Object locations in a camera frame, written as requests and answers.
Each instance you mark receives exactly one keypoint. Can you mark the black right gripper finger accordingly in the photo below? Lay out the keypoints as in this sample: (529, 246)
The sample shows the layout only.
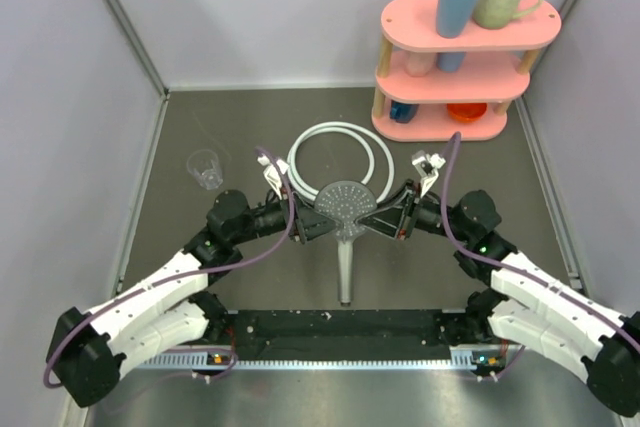
(397, 206)
(385, 226)

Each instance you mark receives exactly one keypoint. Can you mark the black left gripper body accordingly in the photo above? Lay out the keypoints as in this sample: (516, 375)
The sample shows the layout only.
(272, 219)

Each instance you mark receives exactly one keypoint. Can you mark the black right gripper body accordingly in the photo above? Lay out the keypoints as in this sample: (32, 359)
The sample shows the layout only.
(429, 216)

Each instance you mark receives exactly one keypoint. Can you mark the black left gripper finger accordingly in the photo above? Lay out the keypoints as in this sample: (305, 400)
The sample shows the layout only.
(305, 211)
(310, 230)

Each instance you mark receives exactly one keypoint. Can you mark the grey shower head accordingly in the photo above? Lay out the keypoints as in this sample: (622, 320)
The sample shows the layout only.
(345, 202)

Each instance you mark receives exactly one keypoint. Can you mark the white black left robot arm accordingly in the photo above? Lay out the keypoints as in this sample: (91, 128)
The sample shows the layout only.
(92, 351)

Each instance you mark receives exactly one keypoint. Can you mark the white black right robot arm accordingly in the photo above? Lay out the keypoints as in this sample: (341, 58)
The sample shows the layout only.
(522, 303)

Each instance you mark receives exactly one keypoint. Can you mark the clear drinking glass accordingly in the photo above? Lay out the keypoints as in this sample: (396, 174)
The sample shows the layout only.
(204, 166)

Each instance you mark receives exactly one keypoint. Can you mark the dark blue mug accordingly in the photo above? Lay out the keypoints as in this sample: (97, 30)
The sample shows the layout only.
(402, 112)

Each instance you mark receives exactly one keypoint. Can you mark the orange bowl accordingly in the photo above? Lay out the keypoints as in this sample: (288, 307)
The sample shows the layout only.
(466, 112)

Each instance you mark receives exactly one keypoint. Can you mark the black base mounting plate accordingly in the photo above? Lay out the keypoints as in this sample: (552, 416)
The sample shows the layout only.
(343, 335)

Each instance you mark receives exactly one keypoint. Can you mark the pink three-tier shelf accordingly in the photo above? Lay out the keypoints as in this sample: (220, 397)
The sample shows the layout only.
(496, 70)

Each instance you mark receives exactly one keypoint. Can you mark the pink cup on shelf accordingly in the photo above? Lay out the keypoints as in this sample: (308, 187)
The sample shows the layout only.
(419, 64)

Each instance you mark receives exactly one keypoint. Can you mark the blue cup on middle shelf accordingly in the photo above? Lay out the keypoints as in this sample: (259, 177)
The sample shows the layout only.
(450, 62)

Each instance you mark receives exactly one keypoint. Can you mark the blue tall cup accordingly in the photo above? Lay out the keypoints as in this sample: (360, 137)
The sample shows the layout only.
(452, 16)

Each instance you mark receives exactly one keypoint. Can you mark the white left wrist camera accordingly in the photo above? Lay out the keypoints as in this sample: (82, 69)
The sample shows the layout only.
(272, 173)

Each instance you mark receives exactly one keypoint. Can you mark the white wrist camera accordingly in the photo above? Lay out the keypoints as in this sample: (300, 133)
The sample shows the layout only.
(272, 173)
(427, 166)

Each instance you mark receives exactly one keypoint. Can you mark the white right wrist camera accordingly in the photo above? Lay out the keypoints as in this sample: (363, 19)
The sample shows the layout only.
(427, 166)

